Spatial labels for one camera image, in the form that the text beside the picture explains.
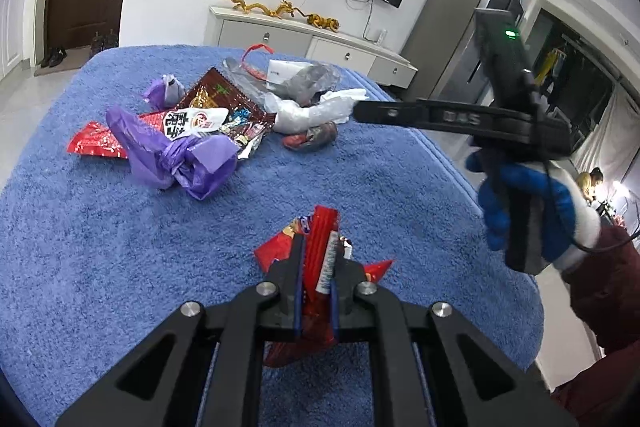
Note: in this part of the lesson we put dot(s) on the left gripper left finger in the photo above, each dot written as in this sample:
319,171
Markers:
201,365

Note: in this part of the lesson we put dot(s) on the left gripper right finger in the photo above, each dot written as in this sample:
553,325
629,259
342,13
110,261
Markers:
431,366

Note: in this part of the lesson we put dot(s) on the red snack wrapper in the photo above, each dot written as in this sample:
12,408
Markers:
314,298

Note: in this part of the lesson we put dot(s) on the white paper tissue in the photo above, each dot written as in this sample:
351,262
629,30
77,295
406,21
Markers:
291,118

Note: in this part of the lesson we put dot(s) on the dark red wrapper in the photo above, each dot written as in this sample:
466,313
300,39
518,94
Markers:
314,138

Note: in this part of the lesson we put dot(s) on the purple plastic bag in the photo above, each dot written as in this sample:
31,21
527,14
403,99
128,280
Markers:
199,165

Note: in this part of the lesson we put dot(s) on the clear plastic bag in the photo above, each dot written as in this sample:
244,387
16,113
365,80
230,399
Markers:
304,88

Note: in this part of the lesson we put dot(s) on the brown candy bag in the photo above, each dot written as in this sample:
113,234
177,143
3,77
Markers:
214,105

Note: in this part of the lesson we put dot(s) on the red white snack packet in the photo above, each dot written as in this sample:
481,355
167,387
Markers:
123,131

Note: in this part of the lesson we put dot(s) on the blue white milk carton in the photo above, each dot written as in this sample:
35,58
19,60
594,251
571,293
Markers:
280,71

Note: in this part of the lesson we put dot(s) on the small purple wrapper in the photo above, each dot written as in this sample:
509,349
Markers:
164,92

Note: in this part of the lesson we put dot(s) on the right blue white gloved hand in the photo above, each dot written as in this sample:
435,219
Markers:
568,228

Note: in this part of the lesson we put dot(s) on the person in yellow top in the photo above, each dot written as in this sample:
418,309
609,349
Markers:
591,184

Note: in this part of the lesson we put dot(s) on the grey double door refrigerator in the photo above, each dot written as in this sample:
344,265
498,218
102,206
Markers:
441,47

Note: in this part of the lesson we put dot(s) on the blue towel table cover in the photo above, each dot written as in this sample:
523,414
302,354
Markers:
92,260

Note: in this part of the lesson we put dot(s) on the white grey TV cabinet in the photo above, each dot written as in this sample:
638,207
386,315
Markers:
234,29

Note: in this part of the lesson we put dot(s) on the golden dragon ornament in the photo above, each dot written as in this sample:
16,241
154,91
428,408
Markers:
287,8

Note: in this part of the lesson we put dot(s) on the dark shoes by door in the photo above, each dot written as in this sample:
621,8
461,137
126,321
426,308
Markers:
59,57

